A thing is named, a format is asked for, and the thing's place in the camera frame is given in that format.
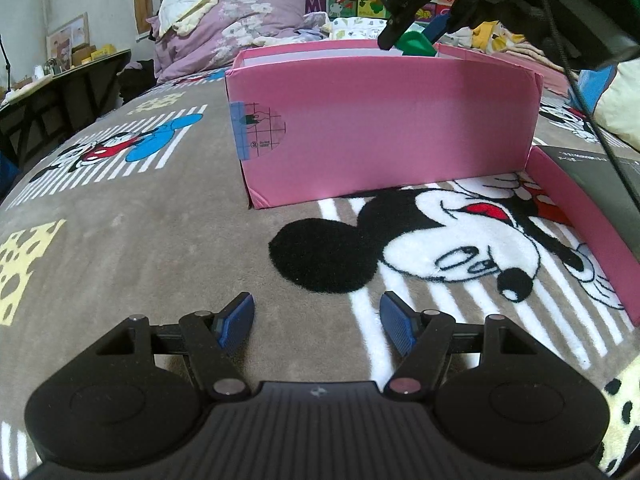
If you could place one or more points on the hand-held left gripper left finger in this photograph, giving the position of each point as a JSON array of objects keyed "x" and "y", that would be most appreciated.
[{"x": 237, "y": 320}]

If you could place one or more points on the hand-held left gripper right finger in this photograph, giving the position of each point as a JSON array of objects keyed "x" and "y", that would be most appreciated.
[{"x": 397, "y": 322}]

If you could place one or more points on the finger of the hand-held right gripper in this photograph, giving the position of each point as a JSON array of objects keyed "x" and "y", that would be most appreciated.
[
  {"x": 395, "y": 35},
  {"x": 440, "y": 27}
]

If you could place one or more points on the green toy with yellow top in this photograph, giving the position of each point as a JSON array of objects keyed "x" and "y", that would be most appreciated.
[{"x": 415, "y": 42}]

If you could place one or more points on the pink cardboard box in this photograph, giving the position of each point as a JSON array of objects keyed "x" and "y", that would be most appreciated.
[{"x": 375, "y": 125}]

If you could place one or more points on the white leaf-print baby quilt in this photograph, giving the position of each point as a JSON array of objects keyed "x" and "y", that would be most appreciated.
[{"x": 360, "y": 27}]

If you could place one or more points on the yellow plush toy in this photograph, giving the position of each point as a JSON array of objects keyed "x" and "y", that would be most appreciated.
[{"x": 492, "y": 32}]

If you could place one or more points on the colourful alphabet play mat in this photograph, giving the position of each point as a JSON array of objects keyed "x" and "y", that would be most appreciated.
[{"x": 345, "y": 2}]

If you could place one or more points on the cream quilt with blue edge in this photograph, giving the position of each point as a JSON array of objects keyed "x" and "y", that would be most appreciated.
[{"x": 620, "y": 105}]

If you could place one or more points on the cartoon mouse printed blanket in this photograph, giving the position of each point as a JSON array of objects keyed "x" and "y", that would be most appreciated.
[{"x": 150, "y": 220}]

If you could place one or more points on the purple floral quilt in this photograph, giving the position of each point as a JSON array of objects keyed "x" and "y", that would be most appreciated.
[{"x": 250, "y": 20}]

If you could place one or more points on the dark booklet with portrait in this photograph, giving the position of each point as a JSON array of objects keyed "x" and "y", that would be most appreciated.
[{"x": 600, "y": 170}]

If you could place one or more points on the pink box lid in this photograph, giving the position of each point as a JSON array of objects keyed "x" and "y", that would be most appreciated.
[{"x": 580, "y": 220}]

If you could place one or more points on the dark clothes pile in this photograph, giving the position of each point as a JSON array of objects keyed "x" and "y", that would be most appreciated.
[{"x": 137, "y": 82}]

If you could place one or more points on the white-topped desk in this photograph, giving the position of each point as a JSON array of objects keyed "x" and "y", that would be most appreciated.
[{"x": 60, "y": 90}]

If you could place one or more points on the yellow box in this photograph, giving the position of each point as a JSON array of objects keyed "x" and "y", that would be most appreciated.
[{"x": 102, "y": 53}]

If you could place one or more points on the framed pin board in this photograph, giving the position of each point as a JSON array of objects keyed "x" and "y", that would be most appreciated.
[{"x": 67, "y": 37}]

